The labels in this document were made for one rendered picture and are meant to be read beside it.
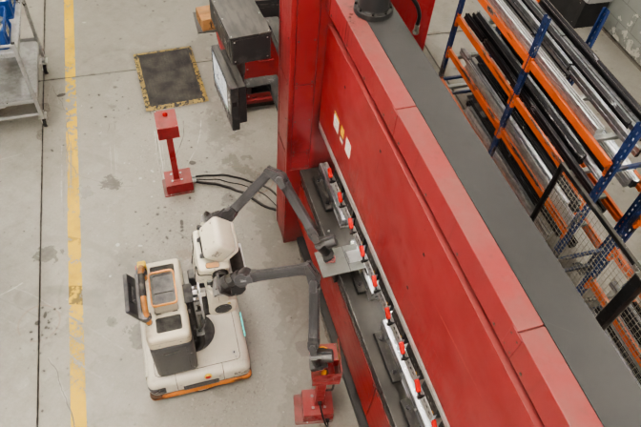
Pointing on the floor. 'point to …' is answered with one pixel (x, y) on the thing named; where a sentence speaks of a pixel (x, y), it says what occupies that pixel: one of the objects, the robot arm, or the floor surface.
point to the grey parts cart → (21, 65)
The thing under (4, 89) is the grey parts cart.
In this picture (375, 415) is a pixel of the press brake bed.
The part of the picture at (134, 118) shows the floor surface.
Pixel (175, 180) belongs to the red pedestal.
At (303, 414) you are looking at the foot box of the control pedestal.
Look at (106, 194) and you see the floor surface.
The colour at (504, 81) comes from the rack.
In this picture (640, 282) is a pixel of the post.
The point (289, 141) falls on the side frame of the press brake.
